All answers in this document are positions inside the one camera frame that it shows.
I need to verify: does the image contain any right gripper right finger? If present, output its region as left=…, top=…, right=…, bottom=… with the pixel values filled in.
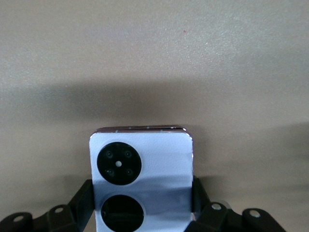
left=185, top=177, right=290, bottom=232

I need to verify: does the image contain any lilac flip phone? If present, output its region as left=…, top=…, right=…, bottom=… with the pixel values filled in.
left=88, top=125, right=195, bottom=232

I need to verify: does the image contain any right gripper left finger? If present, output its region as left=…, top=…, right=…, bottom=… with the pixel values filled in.
left=0, top=178, right=96, bottom=232

